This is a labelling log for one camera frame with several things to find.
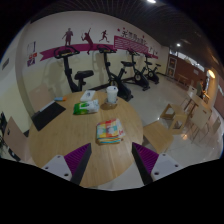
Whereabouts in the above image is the wooden tables and chairs group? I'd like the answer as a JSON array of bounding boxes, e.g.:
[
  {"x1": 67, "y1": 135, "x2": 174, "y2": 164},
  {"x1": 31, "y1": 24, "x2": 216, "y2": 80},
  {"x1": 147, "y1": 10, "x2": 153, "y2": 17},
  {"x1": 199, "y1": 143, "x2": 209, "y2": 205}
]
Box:
[{"x1": 159, "y1": 84, "x2": 224, "y2": 148}]

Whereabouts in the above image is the green wet wipes pack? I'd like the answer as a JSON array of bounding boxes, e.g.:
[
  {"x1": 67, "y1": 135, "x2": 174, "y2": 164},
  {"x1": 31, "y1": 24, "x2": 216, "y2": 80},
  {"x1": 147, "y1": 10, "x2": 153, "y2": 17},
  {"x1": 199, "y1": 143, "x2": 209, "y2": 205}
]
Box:
[{"x1": 73, "y1": 99, "x2": 100, "y2": 116}]

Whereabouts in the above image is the colourful patterned towel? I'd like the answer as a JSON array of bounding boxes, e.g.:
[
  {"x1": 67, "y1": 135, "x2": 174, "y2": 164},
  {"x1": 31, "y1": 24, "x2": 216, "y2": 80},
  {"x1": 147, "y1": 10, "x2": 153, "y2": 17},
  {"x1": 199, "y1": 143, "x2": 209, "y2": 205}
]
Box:
[{"x1": 95, "y1": 118, "x2": 125, "y2": 145}]

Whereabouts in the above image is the white paper cup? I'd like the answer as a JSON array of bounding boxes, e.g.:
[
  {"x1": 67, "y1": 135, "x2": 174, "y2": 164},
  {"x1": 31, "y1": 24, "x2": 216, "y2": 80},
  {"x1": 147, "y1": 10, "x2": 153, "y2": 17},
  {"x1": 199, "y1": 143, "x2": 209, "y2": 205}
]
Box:
[{"x1": 106, "y1": 85, "x2": 119, "y2": 104}]

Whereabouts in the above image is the black bin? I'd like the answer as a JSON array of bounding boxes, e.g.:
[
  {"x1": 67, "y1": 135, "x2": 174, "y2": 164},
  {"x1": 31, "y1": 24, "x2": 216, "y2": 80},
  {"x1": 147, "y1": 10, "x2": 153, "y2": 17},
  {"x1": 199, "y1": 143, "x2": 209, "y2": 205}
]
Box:
[{"x1": 8, "y1": 148, "x2": 21, "y2": 163}]

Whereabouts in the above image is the person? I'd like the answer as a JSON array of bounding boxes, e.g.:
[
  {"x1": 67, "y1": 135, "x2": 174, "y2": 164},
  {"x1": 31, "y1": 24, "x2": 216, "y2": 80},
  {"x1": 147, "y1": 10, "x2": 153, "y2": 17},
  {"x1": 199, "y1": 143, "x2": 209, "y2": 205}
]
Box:
[{"x1": 196, "y1": 79, "x2": 205, "y2": 99}]

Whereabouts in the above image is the grey wall vent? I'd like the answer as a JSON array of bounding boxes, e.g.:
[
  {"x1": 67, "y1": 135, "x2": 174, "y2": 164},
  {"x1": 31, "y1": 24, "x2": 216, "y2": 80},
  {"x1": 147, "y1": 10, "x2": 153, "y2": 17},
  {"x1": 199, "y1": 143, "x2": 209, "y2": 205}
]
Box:
[{"x1": 1, "y1": 58, "x2": 10, "y2": 70}]

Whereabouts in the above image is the white tissue packet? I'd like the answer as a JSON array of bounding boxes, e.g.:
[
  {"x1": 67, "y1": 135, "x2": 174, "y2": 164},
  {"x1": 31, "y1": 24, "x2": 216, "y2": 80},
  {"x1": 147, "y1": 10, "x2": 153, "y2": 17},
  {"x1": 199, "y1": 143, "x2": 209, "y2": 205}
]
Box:
[{"x1": 80, "y1": 89, "x2": 97, "y2": 103}]

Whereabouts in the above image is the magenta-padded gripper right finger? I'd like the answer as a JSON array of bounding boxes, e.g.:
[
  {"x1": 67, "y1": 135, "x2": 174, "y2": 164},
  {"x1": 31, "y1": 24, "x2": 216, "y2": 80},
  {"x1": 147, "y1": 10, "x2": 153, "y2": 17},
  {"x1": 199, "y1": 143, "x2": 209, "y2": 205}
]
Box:
[{"x1": 131, "y1": 142, "x2": 184, "y2": 186}]

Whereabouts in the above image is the brown framed door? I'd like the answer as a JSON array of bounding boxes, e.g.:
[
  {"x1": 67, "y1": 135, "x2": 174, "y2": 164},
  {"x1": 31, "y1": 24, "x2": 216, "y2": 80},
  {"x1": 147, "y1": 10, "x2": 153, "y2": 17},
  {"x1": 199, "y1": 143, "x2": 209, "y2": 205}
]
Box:
[{"x1": 167, "y1": 55, "x2": 178, "y2": 78}]

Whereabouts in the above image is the light wooden chair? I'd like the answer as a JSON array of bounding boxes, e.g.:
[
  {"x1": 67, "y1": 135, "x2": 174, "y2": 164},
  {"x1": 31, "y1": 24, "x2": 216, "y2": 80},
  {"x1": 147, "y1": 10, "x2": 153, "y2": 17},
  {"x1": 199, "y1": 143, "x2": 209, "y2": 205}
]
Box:
[
  {"x1": 143, "y1": 120, "x2": 175, "y2": 154},
  {"x1": 3, "y1": 116, "x2": 29, "y2": 161},
  {"x1": 29, "y1": 84, "x2": 56, "y2": 113}
]

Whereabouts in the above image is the red wall poster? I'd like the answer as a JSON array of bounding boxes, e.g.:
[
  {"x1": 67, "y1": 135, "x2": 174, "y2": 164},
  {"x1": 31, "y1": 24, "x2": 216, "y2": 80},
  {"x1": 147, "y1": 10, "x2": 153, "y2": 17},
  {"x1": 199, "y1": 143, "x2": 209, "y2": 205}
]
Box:
[{"x1": 27, "y1": 52, "x2": 38, "y2": 67}]

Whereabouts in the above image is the white wall poster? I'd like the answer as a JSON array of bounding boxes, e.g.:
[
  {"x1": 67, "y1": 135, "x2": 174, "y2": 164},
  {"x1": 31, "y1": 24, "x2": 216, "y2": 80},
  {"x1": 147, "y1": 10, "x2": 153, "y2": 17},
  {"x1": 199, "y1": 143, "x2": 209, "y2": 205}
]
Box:
[{"x1": 27, "y1": 41, "x2": 37, "y2": 54}]

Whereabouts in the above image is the black flat pad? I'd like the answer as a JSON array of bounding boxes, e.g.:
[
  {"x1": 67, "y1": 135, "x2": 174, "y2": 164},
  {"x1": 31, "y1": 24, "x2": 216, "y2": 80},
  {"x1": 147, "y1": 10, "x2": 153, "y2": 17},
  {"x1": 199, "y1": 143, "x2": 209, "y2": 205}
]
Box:
[{"x1": 30, "y1": 100, "x2": 67, "y2": 132}]

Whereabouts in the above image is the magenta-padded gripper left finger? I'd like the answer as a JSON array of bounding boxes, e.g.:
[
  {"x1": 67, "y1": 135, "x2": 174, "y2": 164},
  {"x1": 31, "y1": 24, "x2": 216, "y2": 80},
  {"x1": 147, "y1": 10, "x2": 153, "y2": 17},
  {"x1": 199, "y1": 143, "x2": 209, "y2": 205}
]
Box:
[{"x1": 42, "y1": 142, "x2": 93, "y2": 186}]

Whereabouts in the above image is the brown cup coaster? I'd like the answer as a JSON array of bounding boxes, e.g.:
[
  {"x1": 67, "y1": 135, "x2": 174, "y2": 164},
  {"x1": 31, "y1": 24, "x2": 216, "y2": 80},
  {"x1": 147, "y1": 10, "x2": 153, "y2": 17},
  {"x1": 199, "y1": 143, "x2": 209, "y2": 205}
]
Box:
[{"x1": 100, "y1": 99, "x2": 118, "y2": 111}]

